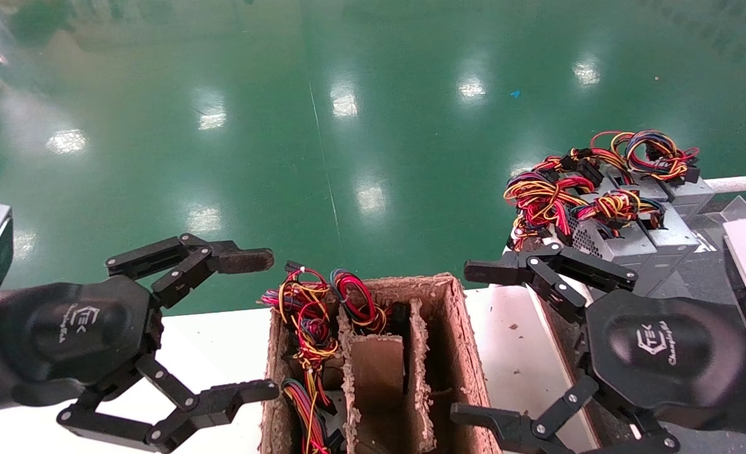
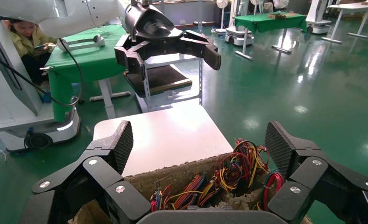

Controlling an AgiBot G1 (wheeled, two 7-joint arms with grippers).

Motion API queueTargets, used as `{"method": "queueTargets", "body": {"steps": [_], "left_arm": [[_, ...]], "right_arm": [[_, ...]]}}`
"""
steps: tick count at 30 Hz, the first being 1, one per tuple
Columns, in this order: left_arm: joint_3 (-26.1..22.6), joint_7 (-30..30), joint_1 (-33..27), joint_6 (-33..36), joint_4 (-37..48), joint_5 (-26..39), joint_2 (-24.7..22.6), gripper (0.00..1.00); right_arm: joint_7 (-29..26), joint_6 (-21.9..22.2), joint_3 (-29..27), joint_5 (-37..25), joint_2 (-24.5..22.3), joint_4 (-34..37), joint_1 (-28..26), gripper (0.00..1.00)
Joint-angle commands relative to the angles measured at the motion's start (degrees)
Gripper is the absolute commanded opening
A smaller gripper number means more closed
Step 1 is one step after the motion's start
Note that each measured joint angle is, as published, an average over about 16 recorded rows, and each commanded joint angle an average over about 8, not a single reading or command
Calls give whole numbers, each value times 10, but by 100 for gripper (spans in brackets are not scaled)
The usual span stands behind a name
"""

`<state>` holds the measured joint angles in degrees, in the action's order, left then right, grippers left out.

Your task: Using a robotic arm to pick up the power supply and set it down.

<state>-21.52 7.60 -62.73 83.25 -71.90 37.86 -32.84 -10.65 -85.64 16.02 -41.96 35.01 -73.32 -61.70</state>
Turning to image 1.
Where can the grey metal power supply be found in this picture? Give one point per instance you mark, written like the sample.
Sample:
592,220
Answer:
694,192
637,188
675,236

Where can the clear acrylic guide plate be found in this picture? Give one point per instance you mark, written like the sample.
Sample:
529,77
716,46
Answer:
741,211

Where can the middle grey power supply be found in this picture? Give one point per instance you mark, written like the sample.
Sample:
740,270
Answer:
625,249

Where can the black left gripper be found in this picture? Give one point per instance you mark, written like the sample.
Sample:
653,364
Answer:
64,328

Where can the dark felt side strip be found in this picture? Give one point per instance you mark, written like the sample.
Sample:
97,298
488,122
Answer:
565,343

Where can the white horizontal rail pipe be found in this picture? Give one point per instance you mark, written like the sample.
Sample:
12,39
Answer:
745,183

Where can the brown pulp cardboard box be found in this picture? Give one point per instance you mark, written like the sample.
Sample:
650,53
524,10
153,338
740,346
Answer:
454,353

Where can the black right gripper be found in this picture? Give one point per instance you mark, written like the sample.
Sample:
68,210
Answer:
663,353

